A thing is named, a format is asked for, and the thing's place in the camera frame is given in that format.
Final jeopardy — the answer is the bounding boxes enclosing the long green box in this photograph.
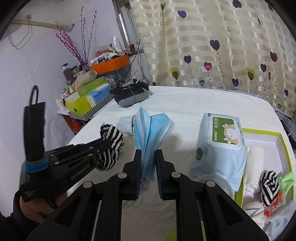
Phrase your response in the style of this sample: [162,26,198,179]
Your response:
[66,77,109,102]

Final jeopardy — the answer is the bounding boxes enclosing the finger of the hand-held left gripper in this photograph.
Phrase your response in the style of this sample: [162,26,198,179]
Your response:
[54,152,100,168]
[50,139,112,160]

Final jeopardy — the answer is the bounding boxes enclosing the beige rolled cloth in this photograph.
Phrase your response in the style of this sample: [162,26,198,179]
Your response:
[73,71,97,90]

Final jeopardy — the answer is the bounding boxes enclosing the grey power strip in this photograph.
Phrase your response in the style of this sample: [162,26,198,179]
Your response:
[110,82,149,107]

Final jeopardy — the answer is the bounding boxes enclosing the rolled white striped sock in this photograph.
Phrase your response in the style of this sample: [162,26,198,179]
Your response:
[243,201,266,229]

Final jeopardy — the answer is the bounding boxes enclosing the orange snack packet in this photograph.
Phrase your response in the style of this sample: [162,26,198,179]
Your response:
[264,192,287,219]

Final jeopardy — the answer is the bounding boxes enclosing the grey clothing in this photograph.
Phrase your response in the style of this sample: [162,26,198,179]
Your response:
[275,108,296,149]

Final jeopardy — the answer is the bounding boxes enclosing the beige wrapped wall pipe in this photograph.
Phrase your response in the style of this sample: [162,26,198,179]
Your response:
[11,14,75,32]

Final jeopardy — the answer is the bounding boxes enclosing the black antenna rod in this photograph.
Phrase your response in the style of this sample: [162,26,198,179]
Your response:
[122,38,141,86]

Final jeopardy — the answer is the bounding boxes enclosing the round clear plastic container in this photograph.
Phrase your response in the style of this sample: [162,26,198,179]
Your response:
[191,175,232,197]

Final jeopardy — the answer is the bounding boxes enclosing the green sock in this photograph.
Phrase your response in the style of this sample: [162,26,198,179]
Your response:
[277,171,296,195]

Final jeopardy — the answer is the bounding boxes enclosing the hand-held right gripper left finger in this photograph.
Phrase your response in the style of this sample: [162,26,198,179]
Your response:
[26,149,142,241]

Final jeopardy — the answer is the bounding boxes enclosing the red container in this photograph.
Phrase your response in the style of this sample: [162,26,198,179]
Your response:
[69,117,82,133]

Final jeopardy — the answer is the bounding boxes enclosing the pile of sundries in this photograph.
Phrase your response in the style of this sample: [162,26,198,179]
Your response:
[90,36,127,65]

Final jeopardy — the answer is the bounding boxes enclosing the blue tissue packet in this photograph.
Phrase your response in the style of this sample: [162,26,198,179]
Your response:
[85,83,112,107]

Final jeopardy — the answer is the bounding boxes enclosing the window frame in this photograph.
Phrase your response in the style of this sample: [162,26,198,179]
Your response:
[112,0,144,54]

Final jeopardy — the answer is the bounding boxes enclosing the white power cable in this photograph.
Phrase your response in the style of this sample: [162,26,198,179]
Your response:
[129,52,146,86]

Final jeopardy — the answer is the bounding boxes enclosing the white wall cable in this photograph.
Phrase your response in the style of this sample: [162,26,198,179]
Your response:
[9,25,32,49]

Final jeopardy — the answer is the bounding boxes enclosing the striped cardboard box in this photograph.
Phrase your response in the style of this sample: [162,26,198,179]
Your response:
[68,95,115,121]

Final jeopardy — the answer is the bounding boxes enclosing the white box with green rim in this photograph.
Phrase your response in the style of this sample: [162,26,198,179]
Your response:
[235,128,296,241]

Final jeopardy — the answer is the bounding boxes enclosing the person's left forearm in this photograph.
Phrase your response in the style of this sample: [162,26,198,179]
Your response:
[0,191,42,241]

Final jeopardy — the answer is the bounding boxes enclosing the wet wipes pack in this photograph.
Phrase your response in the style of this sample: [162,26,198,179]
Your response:
[190,112,248,193]

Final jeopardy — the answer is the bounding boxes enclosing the yellow-green box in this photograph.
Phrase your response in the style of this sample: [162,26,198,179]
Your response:
[66,95,92,115]

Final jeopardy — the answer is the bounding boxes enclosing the purple flower branches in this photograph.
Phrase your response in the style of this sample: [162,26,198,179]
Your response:
[55,6,97,70]

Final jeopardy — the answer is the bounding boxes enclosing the stack of blue face masks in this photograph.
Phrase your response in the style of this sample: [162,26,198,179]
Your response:
[134,107,175,182]

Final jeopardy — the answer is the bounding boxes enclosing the heart print curtain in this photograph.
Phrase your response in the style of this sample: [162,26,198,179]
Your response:
[128,0,296,116]

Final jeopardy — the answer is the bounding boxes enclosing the orange tray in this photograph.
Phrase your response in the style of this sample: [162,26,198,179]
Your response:
[90,55,130,75]

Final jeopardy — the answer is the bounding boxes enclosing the light blue grey-toed sock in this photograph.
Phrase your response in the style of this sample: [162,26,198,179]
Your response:
[116,115,137,136]

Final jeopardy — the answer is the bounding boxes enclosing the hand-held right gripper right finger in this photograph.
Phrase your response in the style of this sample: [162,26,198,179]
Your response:
[155,149,270,241]

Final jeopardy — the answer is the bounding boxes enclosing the person's left hand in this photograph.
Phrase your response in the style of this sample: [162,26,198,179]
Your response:
[20,191,68,223]

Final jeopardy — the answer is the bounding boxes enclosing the black white striped sock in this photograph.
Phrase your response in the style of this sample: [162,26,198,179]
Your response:
[260,170,280,207]
[95,123,124,171]

